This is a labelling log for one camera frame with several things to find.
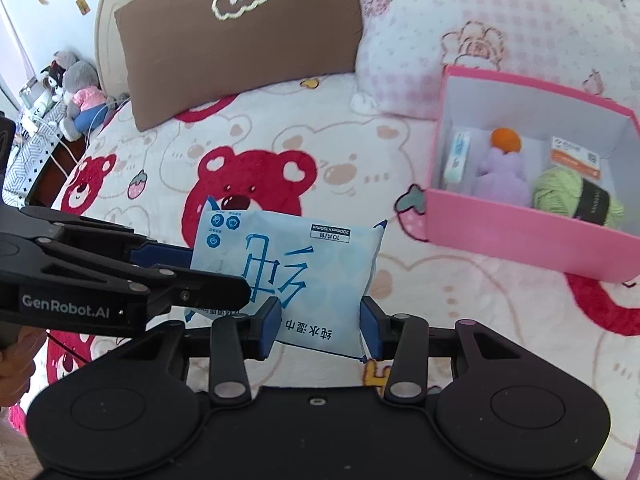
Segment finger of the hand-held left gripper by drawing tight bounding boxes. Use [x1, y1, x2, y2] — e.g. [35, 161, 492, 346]
[40, 240, 251, 318]
[20, 207, 196, 271]

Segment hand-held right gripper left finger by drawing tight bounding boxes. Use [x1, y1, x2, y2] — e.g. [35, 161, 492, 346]
[107, 296, 282, 403]

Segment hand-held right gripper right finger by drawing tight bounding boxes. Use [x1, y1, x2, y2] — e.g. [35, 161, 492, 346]
[361, 296, 526, 402]

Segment blue wet wipes pack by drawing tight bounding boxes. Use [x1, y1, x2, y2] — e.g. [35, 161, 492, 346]
[185, 195, 388, 361]

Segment pink cardboard box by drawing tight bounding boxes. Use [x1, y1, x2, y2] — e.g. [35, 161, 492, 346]
[424, 65, 640, 283]

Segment small white tissue pack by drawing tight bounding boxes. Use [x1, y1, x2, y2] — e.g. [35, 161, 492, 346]
[442, 130, 473, 186]

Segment purple plush toy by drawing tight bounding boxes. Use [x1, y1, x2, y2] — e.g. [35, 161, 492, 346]
[472, 147, 533, 208]

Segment green yarn ball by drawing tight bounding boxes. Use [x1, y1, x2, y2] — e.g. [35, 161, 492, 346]
[531, 169, 626, 231]

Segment orange makeup sponge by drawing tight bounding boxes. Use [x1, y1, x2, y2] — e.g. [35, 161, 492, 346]
[490, 128, 523, 153]

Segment clear orange-label plastic case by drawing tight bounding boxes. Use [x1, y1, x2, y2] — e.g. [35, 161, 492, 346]
[547, 136, 601, 181]

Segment person's left hand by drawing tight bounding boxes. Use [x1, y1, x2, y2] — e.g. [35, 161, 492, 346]
[0, 327, 48, 406]

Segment patterned bedside table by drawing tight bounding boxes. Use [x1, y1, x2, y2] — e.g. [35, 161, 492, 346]
[0, 105, 86, 206]

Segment bear print blanket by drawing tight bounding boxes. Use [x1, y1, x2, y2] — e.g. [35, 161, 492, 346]
[45, 72, 640, 431]

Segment grey plush toy pink shirt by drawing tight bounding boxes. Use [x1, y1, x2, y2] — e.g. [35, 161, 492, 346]
[60, 60, 108, 141]

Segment black and white plush toy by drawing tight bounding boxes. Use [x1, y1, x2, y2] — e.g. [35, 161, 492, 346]
[42, 51, 76, 101]

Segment brown pillow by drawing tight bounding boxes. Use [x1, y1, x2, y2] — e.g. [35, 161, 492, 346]
[114, 0, 365, 132]

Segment beige headboard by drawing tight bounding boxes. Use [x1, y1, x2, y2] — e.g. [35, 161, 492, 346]
[95, 0, 131, 96]

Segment pink checked pillow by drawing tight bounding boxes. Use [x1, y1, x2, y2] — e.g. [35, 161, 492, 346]
[352, 0, 640, 121]

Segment white cables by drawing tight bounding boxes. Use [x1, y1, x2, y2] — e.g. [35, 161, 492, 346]
[55, 95, 131, 166]

